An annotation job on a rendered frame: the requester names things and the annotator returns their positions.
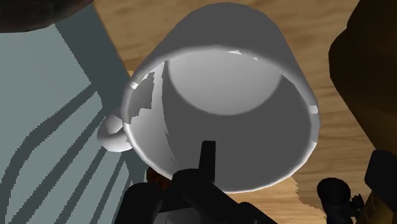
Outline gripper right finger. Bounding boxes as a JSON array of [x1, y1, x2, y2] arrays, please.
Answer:
[[316, 150, 397, 224]]

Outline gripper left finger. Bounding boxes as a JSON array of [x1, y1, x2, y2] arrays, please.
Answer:
[[115, 140, 240, 224]]

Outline white mug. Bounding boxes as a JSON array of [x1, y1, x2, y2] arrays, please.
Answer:
[[96, 2, 321, 193]]

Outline small reddish brown object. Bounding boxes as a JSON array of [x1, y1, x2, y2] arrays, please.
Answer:
[[145, 167, 173, 191]]

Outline dark brown rounded object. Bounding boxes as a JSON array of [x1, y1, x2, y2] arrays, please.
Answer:
[[328, 0, 397, 224]]

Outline dark grey round object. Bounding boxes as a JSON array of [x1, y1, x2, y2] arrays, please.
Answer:
[[0, 0, 94, 33]]

